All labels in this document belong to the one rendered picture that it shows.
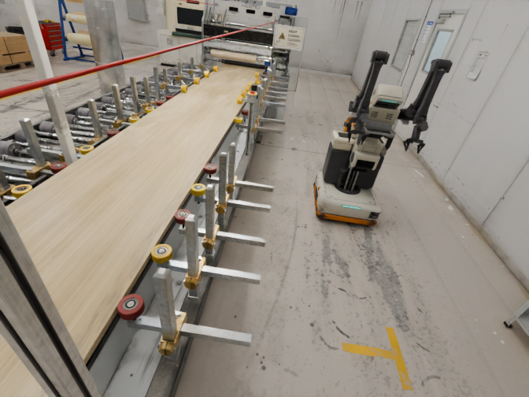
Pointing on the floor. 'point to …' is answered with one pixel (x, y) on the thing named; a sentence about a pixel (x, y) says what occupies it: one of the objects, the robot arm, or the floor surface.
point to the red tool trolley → (51, 36)
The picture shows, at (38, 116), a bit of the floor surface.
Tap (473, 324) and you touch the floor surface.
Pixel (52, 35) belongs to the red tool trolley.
